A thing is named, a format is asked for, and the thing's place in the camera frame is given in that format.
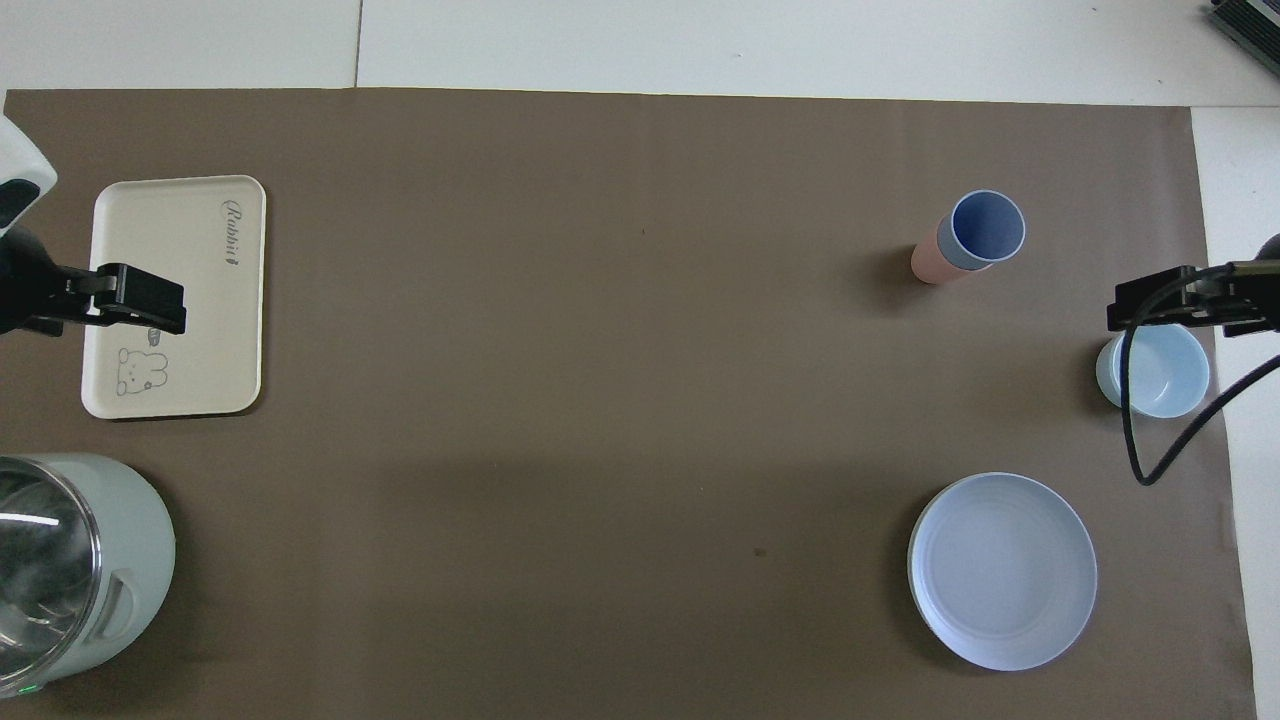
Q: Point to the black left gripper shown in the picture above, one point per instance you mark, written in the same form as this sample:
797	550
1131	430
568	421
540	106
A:
25	280

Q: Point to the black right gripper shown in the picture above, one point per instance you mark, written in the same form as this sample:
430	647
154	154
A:
1255	300

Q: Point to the blue ribbed cup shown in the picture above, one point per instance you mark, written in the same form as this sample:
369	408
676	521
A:
985	230

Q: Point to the pink cup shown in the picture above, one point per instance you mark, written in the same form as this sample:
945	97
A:
930	265

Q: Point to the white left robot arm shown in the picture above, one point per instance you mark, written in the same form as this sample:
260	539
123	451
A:
15	150

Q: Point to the cream rabbit print tray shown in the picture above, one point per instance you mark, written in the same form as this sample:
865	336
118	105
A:
180	230

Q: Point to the light blue bowl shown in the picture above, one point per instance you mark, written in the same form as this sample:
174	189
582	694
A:
1170	375

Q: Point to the pale green electric pot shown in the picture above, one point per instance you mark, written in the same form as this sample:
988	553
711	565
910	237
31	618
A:
140	540

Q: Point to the dark striped device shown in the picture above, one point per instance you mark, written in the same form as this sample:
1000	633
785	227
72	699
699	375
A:
1255	20

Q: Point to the glass pot lid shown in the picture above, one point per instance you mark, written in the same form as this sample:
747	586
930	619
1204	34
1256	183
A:
40	580

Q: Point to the lavender blue plate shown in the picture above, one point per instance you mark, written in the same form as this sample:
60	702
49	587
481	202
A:
1000	570

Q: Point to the brown table mat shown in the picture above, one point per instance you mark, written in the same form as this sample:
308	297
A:
600	400

